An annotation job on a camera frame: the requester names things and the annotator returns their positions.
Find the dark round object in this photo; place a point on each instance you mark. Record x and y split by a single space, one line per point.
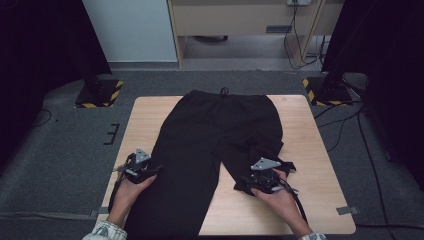
210 38

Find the white panel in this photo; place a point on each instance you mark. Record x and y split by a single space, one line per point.
130 30

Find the person's right hand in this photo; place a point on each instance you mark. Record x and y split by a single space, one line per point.
283 203

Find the grey tape piece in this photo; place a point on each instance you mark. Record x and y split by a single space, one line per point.
346 210
100 211

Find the person's left hand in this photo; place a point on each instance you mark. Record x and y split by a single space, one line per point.
128 195

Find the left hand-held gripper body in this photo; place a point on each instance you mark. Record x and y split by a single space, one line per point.
138 166

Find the white power strip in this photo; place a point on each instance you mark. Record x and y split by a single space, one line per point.
298 2

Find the black pants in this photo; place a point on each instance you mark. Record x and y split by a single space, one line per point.
200 133

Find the black curtain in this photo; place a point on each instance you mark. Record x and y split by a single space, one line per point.
390 50
40 50

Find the light wooden desk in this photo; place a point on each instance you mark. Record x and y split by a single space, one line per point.
233 20

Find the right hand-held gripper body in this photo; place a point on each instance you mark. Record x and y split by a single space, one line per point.
265 178

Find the striped-edge black stand base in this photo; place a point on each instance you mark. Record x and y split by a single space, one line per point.
328 96
106 96

